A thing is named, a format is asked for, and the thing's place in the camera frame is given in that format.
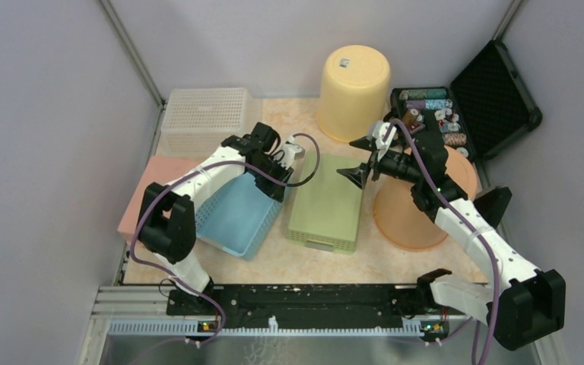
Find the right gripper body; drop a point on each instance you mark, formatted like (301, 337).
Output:
(386, 165)

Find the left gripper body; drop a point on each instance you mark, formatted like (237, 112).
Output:
(266, 184)

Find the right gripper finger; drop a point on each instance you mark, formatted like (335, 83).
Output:
(357, 175)
(366, 143)

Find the blue basket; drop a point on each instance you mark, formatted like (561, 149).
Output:
(237, 218)

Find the green plastic basket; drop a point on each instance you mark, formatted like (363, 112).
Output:
(325, 213)

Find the orange capybara bucket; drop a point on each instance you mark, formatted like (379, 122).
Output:
(400, 221)

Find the yellow capybara bucket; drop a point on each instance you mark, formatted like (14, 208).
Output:
(355, 82)

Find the white mesh plastic basket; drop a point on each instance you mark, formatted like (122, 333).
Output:
(196, 121)

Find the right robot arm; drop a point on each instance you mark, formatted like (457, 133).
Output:
(521, 303)

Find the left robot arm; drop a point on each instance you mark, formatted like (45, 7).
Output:
(166, 220)

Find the brown cylinder in case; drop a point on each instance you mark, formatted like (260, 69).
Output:
(411, 117)

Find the black open tool case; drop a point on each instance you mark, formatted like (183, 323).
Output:
(485, 109)

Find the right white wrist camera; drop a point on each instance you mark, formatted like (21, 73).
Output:
(381, 136)

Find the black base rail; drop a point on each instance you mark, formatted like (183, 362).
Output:
(240, 310)

